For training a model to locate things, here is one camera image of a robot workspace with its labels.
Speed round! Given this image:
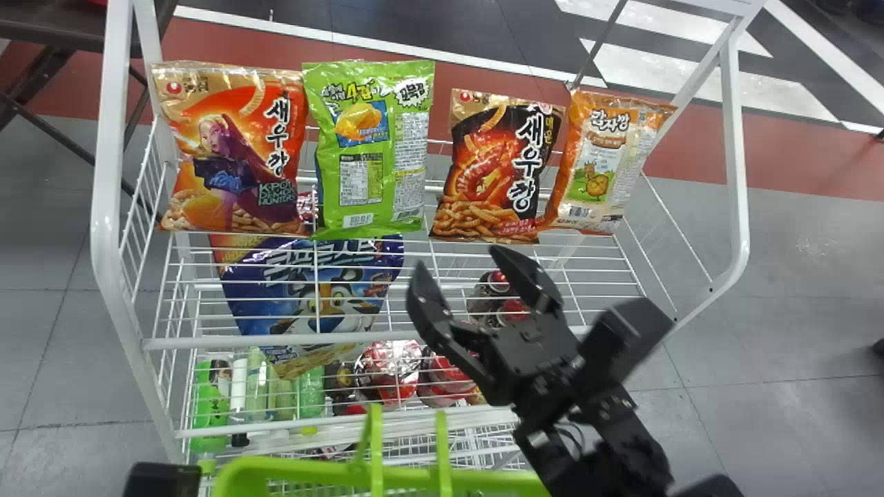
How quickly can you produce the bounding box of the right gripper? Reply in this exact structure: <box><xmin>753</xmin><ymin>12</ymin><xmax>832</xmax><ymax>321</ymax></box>
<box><xmin>405</xmin><ymin>244</ymin><xmax>582</xmax><ymax>409</ymax></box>

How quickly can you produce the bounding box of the black can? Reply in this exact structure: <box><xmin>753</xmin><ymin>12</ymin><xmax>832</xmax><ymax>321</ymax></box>
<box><xmin>466</xmin><ymin>271</ymin><xmax>532</xmax><ymax>327</ymax></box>

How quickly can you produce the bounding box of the red noodle cup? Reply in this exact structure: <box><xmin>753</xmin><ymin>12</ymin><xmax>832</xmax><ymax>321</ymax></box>
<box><xmin>417</xmin><ymin>347</ymin><xmax>486</xmax><ymax>409</ymax></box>
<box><xmin>354</xmin><ymin>340</ymin><xmax>423</xmax><ymax>409</ymax></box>

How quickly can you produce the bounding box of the black and red snack packet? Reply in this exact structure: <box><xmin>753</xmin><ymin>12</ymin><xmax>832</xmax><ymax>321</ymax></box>
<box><xmin>428</xmin><ymin>88</ymin><xmax>566</xmax><ymax>244</ymax></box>

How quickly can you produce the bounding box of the blue cereal bag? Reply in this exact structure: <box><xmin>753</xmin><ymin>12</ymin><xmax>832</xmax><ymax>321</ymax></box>
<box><xmin>209</xmin><ymin>233</ymin><xmax>406</xmax><ymax>381</ymax></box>

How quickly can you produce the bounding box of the green snack packet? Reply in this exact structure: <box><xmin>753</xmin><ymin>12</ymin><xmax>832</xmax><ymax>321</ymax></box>
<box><xmin>302</xmin><ymin>59</ymin><xmax>436</xmax><ymax>241</ymax></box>

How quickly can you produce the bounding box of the orange and beige snack packet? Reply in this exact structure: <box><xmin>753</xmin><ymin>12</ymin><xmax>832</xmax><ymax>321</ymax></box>
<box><xmin>537</xmin><ymin>88</ymin><xmax>678</xmax><ymax>236</ymax></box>

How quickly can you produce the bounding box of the pale green bottle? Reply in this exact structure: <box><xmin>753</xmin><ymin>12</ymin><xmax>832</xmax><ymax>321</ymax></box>
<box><xmin>297</xmin><ymin>364</ymin><xmax>327</xmax><ymax>420</ymax></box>

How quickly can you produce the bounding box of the green basket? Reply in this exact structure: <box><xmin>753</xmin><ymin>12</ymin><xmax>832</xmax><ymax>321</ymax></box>
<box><xmin>210</xmin><ymin>403</ymin><xmax>555</xmax><ymax>497</ymax></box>

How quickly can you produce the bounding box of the dark side table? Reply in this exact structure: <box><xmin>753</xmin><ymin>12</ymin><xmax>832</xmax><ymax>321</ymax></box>
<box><xmin>0</xmin><ymin>0</ymin><xmax>178</xmax><ymax>202</ymax></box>

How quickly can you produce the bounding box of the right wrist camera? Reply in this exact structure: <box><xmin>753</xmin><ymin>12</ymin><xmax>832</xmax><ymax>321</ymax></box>
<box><xmin>576</xmin><ymin>298</ymin><xmax>676</xmax><ymax>391</ymax></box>

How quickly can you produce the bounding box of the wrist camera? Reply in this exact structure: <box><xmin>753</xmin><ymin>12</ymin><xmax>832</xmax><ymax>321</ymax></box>
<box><xmin>576</xmin><ymin>298</ymin><xmax>676</xmax><ymax>391</ymax></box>
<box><xmin>122</xmin><ymin>462</ymin><xmax>202</xmax><ymax>497</ymax></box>

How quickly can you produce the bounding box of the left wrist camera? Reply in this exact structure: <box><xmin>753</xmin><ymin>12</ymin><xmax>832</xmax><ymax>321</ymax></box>
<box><xmin>122</xmin><ymin>462</ymin><xmax>202</xmax><ymax>497</ymax></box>

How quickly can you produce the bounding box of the white wire rack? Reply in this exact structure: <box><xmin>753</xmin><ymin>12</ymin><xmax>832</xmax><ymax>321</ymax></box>
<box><xmin>90</xmin><ymin>0</ymin><xmax>769</xmax><ymax>497</ymax></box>

